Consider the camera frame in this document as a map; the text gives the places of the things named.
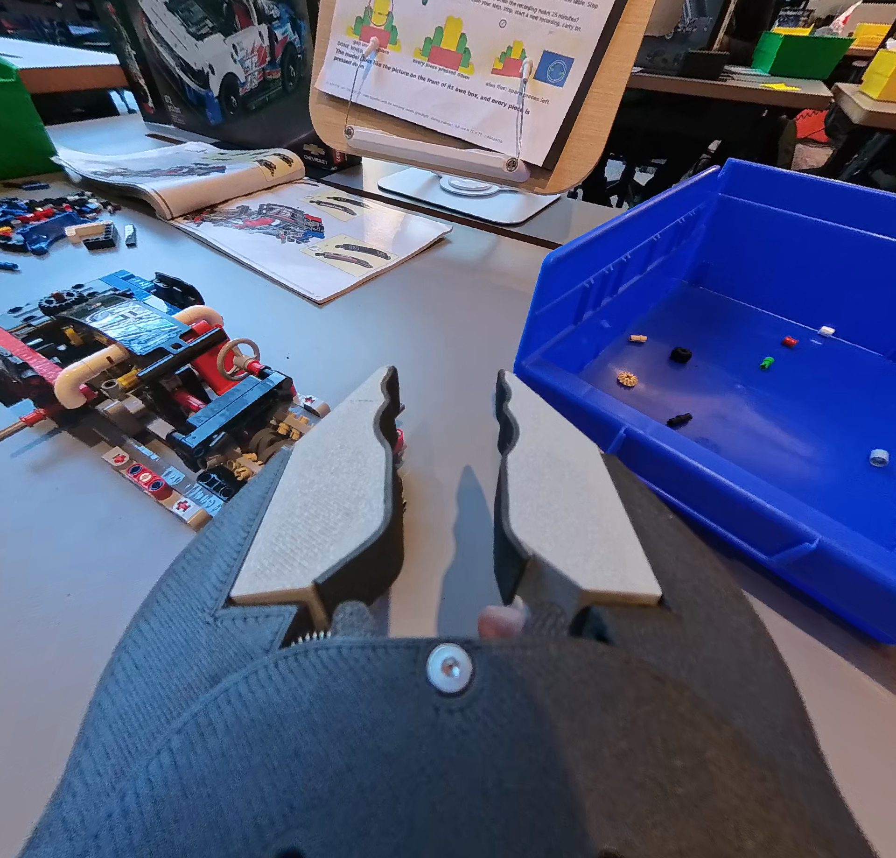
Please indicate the black toy pin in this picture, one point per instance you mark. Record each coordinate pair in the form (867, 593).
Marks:
(679, 420)

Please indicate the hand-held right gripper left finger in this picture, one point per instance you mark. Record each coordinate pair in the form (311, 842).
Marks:
(315, 515)

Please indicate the green storage bin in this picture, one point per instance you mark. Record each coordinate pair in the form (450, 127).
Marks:
(21, 137)

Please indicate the black toy bush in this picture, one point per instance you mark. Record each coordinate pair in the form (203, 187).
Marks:
(680, 355)

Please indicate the person's right hand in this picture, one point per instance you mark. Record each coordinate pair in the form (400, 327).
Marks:
(502, 620)

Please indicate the blue curved toy frame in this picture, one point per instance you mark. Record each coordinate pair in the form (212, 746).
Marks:
(42, 231)

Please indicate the pile of loose toy pieces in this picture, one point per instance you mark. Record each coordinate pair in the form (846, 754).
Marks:
(42, 210)

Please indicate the white angled toy beam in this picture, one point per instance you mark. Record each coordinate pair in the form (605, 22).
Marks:
(80, 229)

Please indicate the wooden tabletop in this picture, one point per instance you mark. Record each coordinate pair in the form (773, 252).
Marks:
(56, 67)

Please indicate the yellow bin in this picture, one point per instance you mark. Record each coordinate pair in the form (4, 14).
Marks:
(871, 32)
(882, 77)

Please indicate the brown background table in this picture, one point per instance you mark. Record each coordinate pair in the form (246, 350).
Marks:
(700, 88)

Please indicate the grey desk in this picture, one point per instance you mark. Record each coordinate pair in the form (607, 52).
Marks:
(455, 312)

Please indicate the black toy set box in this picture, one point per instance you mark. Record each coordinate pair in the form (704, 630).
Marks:
(175, 102)

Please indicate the small green bin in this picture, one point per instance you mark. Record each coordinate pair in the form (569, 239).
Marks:
(805, 56)

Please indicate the open instruction booklet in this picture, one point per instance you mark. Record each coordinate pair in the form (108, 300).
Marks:
(336, 270)

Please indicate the toy brick car assembly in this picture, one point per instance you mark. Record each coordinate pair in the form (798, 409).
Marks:
(140, 333)

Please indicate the blue storage bin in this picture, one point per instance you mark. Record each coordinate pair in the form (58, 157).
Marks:
(700, 508)

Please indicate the tan toy gear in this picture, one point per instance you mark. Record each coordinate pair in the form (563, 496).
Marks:
(627, 379)

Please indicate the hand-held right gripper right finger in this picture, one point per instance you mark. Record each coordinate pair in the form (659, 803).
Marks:
(574, 522)

